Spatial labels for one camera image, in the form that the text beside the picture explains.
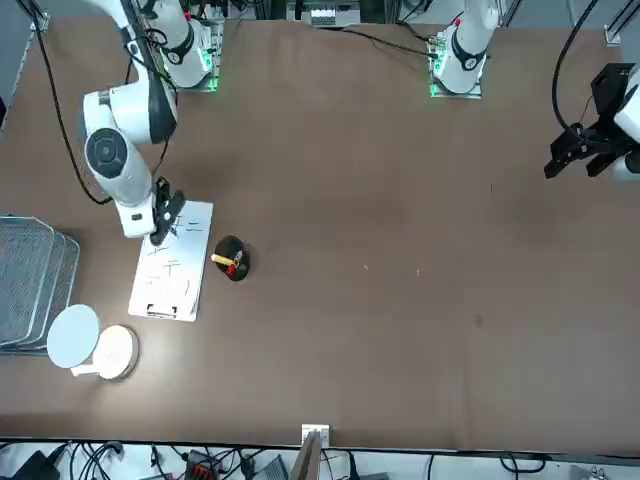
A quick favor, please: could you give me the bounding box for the black mesh pen holder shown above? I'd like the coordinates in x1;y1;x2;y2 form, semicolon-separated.
213;234;253;284

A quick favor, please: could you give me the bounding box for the black base cable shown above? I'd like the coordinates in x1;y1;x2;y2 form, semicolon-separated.
319;24;434;57

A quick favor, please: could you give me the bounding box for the silver mesh paper tray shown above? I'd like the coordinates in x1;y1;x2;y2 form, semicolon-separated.
0;214;81;356

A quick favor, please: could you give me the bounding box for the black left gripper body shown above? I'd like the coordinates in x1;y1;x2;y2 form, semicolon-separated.
573;62;637;152

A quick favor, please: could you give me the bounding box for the white A4 paper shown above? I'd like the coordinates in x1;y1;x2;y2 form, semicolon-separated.
130;202;214;315

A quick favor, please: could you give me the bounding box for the aluminium frame post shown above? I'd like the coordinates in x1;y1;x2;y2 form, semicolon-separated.
289;423;332;480

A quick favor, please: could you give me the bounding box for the black flat box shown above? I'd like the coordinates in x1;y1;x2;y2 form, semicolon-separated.
10;449;62;480

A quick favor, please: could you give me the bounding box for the orange black plug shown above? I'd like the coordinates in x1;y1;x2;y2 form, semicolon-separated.
184;452;222;480

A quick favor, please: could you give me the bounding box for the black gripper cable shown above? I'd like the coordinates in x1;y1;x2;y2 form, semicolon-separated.
551;0;601;132
17;0;116;207

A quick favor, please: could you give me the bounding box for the white clipboard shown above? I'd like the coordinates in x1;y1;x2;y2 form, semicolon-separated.
127;201;215;323

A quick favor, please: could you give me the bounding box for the black wrist bracket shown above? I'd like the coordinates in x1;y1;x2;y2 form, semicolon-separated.
153;176;186;226

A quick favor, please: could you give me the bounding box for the white desk lamp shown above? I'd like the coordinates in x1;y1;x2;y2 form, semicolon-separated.
45;303;140;382

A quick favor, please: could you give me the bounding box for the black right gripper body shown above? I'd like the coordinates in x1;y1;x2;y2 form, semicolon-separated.
148;215;175;247

